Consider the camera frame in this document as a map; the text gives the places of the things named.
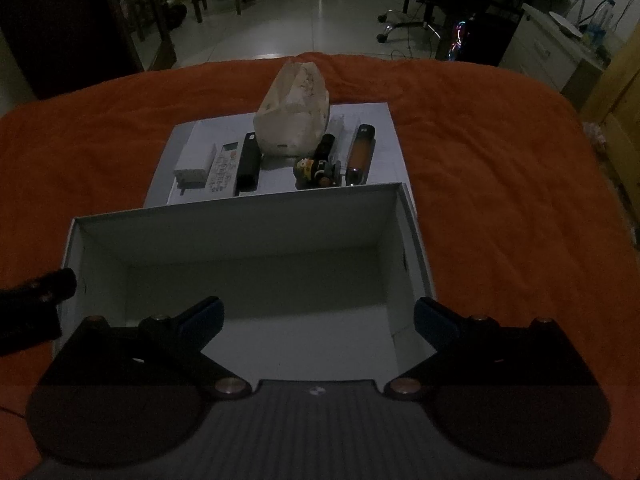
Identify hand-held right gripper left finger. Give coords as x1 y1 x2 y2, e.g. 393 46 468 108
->
54 296 250 404

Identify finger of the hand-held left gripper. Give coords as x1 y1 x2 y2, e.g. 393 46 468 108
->
0 269 77 311
0 304 64 356

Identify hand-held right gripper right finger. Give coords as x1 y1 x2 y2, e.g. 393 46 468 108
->
383 296 584 404

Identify white cardboard box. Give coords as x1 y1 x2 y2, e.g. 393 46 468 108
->
52 182 439 397

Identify white remote control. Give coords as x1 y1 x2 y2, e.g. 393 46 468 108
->
205 142 245 194

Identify white charger block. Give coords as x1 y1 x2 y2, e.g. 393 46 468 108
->
173 142 220 190

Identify black rectangular bar device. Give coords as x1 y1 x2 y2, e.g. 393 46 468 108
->
233 132 262 196

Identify amber bottle with black cap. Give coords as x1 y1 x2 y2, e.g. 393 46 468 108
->
347 123 376 187

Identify yellow-faced toy figurine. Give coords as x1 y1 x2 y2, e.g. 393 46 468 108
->
293 156 346 189

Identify white box lid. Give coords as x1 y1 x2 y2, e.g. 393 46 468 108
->
143 101 412 209

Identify clear tube with black cap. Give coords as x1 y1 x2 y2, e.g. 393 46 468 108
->
313 115 352 187

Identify white tissue pack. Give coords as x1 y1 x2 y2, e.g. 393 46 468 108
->
253 59 331 155

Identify orange blanket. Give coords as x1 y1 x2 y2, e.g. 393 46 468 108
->
0 52 640 480

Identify dark wooden cabinet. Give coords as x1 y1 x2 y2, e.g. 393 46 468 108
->
0 0 177 102

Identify yellow wooden furniture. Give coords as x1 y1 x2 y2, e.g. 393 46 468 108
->
581 35 640 211

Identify computer tower with coloured lights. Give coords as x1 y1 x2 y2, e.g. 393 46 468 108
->
434 12 524 67

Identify white cabinet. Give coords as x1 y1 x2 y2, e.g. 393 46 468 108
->
499 2 602 94

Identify black office chair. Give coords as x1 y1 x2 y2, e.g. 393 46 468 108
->
376 0 482 44

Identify white plate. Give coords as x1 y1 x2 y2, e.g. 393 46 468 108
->
548 10 584 39

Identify clear water bottle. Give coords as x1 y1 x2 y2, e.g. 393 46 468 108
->
587 0 616 52

